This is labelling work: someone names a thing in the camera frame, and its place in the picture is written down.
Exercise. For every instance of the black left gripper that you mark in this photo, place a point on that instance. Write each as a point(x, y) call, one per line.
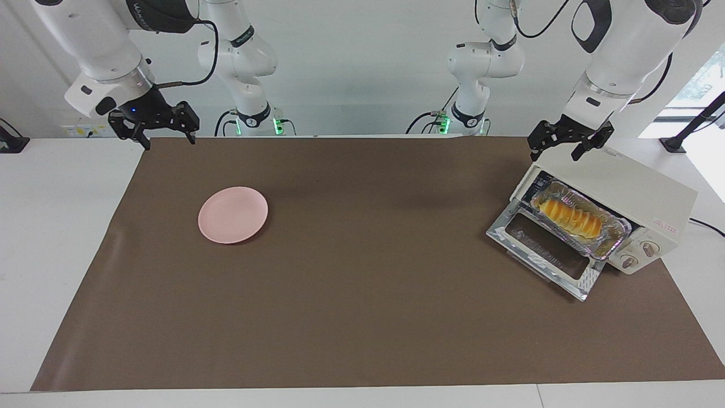
point(575, 131)

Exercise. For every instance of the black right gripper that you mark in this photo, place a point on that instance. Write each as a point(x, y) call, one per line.
point(144, 110)

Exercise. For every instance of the golden bread loaf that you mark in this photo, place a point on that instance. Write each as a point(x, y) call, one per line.
point(571, 218)

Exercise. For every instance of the aluminium foil tray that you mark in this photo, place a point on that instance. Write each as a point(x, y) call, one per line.
point(614, 233)

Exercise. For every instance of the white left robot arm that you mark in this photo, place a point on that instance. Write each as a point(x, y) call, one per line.
point(628, 51)

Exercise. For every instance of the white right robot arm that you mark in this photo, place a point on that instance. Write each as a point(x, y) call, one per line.
point(102, 39)

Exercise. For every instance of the metal oven rack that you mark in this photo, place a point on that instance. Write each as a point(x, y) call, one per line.
point(537, 182)

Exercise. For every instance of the cream toaster oven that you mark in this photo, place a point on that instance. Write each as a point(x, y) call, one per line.
point(640, 190)

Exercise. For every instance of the glass oven door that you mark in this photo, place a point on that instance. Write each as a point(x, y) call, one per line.
point(538, 252)

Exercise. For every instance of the beige oven knob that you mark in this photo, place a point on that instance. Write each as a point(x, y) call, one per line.
point(628, 261)
point(649, 248)

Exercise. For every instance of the pink round plate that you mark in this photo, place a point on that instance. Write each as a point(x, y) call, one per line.
point(233, 215)

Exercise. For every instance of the black pole stand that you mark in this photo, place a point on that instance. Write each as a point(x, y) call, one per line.
point(688, 127)

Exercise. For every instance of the black clamp stand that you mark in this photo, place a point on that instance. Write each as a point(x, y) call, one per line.
point(11, 141)

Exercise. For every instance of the brown table mat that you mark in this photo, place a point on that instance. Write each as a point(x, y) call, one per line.
point(368, 283)

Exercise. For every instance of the white wall socket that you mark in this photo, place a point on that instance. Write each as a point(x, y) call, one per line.
point(79, 131)

